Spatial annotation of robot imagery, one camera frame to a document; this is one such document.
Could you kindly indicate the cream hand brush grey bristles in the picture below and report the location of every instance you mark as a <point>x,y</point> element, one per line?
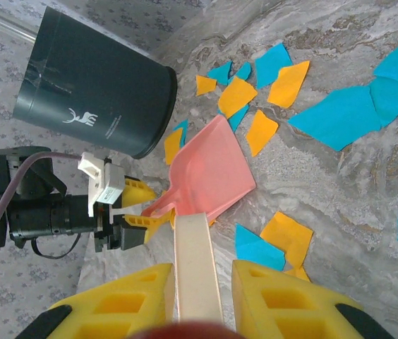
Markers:
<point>195,265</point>

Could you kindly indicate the pink plastic dustpan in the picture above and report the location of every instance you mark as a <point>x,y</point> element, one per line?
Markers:
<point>213,169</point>

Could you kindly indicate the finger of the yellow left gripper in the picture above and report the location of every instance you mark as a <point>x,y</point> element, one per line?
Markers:
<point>139,221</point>
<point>135,192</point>

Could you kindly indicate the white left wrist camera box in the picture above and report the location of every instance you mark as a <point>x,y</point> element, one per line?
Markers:
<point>109,180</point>

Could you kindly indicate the small blue paper scrap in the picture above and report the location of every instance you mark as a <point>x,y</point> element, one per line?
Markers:
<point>184,127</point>
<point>245,71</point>

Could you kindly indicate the dark bin with deer print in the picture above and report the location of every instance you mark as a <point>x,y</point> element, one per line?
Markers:
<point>96,88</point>

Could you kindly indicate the small orange paper scrap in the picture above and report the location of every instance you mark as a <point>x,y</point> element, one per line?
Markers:
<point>298,272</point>

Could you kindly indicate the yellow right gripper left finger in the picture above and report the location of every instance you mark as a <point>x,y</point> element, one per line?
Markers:
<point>121,307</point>

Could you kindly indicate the aluminium frame post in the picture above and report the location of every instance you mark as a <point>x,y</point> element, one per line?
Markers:
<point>1,22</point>

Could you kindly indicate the large blue paper scrap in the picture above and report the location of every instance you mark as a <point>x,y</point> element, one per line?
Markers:
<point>336,118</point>

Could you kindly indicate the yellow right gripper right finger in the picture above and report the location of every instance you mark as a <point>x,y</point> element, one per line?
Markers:
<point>283,307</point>

